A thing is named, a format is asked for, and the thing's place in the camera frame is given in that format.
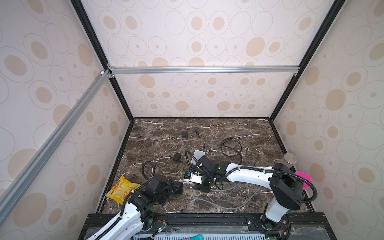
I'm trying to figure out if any grey ethernet cable lower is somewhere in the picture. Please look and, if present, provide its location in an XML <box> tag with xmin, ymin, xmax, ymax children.
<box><xmin>191</xmin><ymin>185</ymin><xmax>265</xmax><ymax>211</ymax></box>

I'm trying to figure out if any thin black adapter cable far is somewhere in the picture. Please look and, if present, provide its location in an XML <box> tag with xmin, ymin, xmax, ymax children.
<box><xmin>194</xmin><ymin>128</ymin><xmax>208</xmax><ymax>149</ymax></box>

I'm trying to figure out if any pink funnel cup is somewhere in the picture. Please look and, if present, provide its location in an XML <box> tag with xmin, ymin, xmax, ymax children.
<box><xmin>295</xmin><ymin>172</ymin><xmax>312</xmax><ymax>190</ymax></box>

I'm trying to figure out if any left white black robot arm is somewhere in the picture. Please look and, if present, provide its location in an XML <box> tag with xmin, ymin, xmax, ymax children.
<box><xmin>89</xmin><ymin>161</ymin><xmax>183</xmax><ymax>240</ymax></box>

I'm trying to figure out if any white network switch box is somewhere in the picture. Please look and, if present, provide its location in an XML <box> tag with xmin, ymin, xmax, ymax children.
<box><xmin>191</xmin><ymin>150</ymin><xmax>205</xmax><ymax>165</ymax></box>

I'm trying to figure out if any black coiled ethernet cable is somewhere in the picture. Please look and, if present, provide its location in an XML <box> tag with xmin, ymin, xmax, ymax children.
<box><xmin>220</xmin><ymin>136</ymin><xmax>244</xmax><ymax>164</ymax></box>

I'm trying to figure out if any yellow snack bag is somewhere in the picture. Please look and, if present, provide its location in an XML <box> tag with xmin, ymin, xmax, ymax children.
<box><xmin>106</xmin><ymin>176</ymin><xmax>141</xmax><ymax>205</ymax></box>

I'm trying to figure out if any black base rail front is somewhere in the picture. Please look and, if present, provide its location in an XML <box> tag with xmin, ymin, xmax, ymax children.
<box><xmin>79</xmin><ymin>212</ymin><xmax>337</xmax><ymax>240</ymax></box>

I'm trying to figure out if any horizontal aluminium rail back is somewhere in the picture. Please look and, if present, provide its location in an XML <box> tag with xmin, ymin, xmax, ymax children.
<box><xmin>101</xmin><ymin>66</ymin><xmax>300</xmax><ymax>76</ymax></box>

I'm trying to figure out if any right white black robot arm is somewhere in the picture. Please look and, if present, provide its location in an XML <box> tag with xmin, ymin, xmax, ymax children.
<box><xmin>184</xmin><ymin>150</ymin><xmax>318</xmax><ymax>223</ymax></box>

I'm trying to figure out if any diagonal aluminium rail left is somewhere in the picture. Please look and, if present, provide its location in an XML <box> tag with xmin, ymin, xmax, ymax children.
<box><xmin>1</xmin><ymin>69</ymin><xmax>112</xmax><ymax>225</ymax></box>

